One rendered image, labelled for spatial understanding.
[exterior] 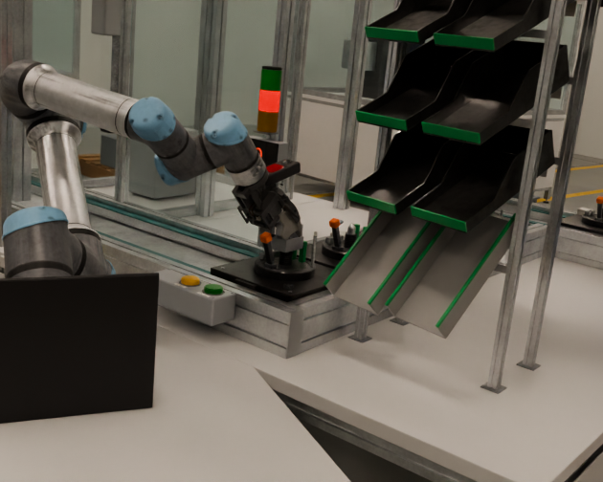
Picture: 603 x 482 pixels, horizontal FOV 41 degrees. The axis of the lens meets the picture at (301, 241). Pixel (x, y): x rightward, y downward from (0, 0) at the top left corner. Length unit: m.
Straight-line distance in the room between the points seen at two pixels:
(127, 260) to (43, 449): 0.74
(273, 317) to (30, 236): 0.51
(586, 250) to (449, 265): 1.18
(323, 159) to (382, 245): 5.76
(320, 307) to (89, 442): 0.60
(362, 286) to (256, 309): 0.23
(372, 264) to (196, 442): 0.56
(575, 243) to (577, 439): 1.30
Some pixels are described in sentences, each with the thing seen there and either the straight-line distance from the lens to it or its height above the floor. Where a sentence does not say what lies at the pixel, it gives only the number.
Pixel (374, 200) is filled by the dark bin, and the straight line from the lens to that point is 1.58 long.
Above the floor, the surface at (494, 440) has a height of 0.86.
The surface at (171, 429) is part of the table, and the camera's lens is 1.39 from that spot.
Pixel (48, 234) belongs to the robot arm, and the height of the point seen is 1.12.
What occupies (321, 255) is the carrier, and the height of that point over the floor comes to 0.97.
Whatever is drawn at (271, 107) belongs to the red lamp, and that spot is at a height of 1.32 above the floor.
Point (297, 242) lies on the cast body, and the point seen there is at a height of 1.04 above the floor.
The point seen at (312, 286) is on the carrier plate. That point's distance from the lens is 1.79.
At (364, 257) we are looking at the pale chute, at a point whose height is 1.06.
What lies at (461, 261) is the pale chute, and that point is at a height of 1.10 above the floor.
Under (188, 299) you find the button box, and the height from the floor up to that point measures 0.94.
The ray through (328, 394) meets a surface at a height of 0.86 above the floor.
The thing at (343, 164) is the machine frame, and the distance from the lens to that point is 3.06.
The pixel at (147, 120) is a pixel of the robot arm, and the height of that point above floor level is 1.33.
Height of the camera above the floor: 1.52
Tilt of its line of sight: 15 degrees down
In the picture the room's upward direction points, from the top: 6 degrees clockwise
